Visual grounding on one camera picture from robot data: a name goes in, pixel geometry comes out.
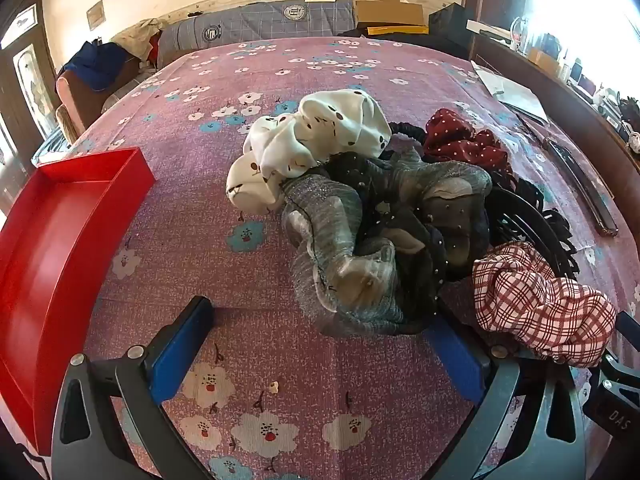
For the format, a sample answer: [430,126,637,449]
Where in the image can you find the red tray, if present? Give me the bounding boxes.
[0,147,156,457]

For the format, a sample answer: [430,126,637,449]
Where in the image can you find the grey glitter scrunchie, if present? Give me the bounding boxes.
[280,152,493,336]

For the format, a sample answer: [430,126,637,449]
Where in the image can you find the beige cloth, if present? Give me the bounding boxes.
[112,19,166,58]

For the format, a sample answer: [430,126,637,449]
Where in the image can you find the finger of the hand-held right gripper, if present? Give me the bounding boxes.
[582,310,640,441]

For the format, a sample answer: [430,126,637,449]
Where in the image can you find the black mesh pearl scrunchie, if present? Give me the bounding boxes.
[327,152,493,333]

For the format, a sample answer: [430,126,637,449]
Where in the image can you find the wooden glass door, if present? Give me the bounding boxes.
[0,0,61,161]

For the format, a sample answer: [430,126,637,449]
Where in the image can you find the dark red dotted scrunchie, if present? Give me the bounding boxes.
[422,108,516,181]

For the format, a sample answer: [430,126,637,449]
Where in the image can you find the cardboard box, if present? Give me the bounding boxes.
[351,0,426,29]

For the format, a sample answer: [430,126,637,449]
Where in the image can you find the black hair tie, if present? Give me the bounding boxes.
[387,120,428,153]

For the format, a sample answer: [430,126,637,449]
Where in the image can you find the black bag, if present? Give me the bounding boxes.
[429,3,476,53]

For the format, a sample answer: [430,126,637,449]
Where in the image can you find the yellow envelope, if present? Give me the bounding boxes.
[367,25,431,37]

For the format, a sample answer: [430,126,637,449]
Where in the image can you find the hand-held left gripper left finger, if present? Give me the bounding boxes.
[50,296,216,480]

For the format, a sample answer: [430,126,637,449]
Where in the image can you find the red plaid scrunchie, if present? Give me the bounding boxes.
[472,241,617,367]

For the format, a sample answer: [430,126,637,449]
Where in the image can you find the black glitter hair clip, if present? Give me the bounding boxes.
[492,177,581,281]

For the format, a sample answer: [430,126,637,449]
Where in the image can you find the pink armchair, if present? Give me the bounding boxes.
[55,67,143,141]

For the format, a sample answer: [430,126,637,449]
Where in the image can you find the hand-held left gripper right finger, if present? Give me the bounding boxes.
[430,310,586,480]

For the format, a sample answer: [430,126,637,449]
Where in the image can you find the wooden side cabinet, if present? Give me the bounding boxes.
[470,32,640,181]

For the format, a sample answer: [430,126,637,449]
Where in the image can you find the blue cloth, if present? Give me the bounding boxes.
[66,40,138,92]

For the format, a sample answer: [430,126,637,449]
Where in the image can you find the white polka-dot scrunchie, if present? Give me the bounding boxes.
[226,89,393,213]

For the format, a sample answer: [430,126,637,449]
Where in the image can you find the white paper sheets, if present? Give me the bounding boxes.
[472,62,550,123]

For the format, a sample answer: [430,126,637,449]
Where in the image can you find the grey checked quilt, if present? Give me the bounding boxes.
[159,0,357,55]

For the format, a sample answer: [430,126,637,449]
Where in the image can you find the glass jar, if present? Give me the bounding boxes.
[509,16,531,53]

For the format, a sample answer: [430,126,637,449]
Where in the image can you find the pink floral bedsheet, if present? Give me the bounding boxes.
[32,35,640,480]

